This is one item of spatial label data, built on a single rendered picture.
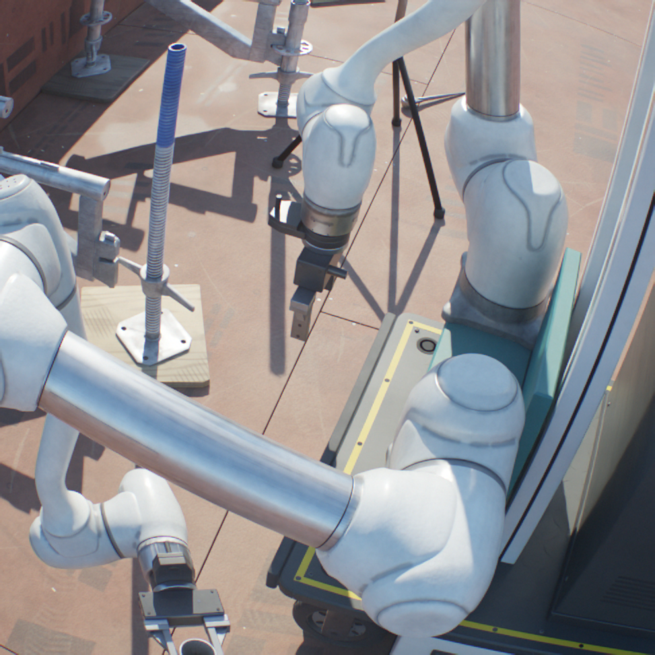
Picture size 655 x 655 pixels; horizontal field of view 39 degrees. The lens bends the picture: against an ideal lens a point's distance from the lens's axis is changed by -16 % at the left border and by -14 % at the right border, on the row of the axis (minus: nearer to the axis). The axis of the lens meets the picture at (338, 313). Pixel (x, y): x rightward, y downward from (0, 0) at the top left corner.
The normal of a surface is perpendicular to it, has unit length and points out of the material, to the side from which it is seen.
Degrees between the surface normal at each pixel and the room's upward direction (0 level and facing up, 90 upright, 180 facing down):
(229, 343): 0
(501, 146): 77
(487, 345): 0
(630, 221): 90
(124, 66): 0
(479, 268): 92
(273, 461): 20
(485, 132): 61
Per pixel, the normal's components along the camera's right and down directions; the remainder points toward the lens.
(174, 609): 0.14, -0.73
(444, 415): -0.52, -0.23
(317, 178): -0.58, 0.50
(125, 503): -0.25, -0.67
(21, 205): 0.57, -0.21
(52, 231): 0.95, -0.02
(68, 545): 0.12, 0.50
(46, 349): 0.73, -0.09
